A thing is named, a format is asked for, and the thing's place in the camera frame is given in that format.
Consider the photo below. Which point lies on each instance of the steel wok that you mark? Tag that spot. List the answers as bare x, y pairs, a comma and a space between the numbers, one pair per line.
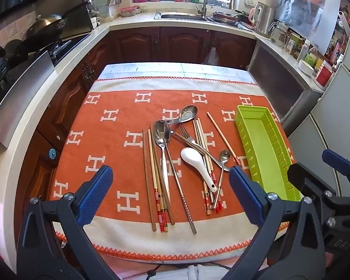
46, 26

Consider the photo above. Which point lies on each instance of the steel chopstick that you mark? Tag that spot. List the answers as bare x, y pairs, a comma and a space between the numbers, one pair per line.
182, 198

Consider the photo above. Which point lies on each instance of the white bowl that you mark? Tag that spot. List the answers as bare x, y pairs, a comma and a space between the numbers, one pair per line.
306, 67

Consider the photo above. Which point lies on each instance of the green plastic utensil tray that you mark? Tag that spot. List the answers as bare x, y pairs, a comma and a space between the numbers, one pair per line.
265, 151

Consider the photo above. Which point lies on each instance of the black pot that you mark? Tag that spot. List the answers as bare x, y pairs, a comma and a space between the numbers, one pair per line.
19, 49

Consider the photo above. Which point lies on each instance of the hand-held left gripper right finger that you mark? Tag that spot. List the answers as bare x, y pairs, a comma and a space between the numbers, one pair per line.
245, 192

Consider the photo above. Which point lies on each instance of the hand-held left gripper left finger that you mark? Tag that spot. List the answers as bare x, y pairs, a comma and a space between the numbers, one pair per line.
96, 192

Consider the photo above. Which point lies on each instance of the small steel spoon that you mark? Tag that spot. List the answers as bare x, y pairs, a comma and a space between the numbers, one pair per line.
225, 156

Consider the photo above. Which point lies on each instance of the stainless steel splash panel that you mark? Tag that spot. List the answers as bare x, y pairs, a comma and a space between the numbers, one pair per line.
20, 99

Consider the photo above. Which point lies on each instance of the steel electric kettle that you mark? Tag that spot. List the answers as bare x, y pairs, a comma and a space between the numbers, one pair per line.
264, 17

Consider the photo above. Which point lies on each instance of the steel fork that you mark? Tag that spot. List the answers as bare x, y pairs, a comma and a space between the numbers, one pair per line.
185, 132

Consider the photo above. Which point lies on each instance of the gas stove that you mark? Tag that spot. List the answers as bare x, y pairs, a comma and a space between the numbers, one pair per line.
70, 46

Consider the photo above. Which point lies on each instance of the tall steel stove panel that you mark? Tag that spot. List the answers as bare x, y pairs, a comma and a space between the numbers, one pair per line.
70, 3

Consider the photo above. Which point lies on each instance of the person's light clothing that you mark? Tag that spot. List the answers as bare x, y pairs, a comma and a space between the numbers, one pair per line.
198, 272

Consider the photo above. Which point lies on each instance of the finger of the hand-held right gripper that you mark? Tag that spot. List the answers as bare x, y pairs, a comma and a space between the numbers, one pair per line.
300, 176
335, 157

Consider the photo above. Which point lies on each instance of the hanging white plastic bag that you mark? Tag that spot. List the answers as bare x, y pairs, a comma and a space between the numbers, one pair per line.
212, 57

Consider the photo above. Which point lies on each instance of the hanging clear plastic bags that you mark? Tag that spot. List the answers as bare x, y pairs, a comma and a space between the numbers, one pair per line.
309, 8

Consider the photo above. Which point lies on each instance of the white ceramic spoon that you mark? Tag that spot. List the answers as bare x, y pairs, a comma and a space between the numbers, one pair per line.
191, 157

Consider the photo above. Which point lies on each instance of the stack of dishes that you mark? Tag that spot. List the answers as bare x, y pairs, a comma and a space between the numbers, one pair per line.
224, 17

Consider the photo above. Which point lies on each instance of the orange printed blanket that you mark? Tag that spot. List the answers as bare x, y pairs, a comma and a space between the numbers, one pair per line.
119, 116

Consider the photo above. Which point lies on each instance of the steel sink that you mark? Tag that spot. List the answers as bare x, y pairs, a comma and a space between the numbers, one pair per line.
178, 16

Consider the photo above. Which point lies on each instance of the grey refrigerator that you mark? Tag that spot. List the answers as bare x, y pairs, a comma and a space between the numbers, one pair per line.
332, 116

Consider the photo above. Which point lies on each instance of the pink bowl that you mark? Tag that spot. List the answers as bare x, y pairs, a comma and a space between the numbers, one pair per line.
128, 11

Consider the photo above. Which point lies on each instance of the thin orange chopstick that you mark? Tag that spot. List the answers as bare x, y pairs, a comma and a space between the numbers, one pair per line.
222, 137

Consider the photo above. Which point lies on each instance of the glass pitcher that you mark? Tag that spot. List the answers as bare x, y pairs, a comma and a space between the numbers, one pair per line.
280, 33

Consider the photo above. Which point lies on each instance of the green label bottle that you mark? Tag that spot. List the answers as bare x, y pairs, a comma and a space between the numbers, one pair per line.
311, 57

